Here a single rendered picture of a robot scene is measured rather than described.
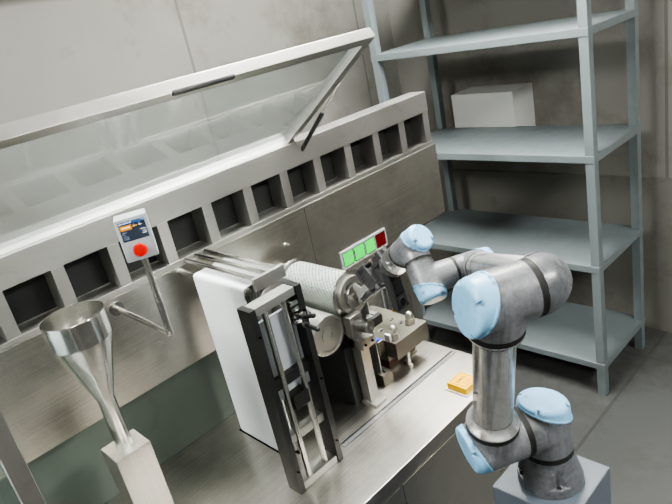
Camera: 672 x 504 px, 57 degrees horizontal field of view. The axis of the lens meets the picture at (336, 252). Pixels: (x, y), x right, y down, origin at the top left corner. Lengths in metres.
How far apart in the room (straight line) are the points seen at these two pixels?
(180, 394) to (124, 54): 1.68
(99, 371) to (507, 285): 0.90
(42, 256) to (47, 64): 1.38
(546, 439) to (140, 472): 0.95
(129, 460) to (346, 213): 1.12
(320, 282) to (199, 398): 0.52
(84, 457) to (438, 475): 0.99
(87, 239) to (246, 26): 1.98
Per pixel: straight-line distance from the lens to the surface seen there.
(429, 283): 1.51
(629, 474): 3.00
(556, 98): 3.68
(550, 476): 1.57
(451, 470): 1.97
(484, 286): 1.13
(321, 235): 2.15
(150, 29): 3.13
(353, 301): 1.81
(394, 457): 1.75
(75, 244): 1.70
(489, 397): 1.32
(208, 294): 1.72
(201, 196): 1.85
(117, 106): 1.28
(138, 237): 1.41
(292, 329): 1.52
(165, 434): 1.97
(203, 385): 1.98
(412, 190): 2.49
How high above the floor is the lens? 2.03
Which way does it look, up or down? 21 degrees down
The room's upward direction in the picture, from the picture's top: 12 degrees counter-clockwise
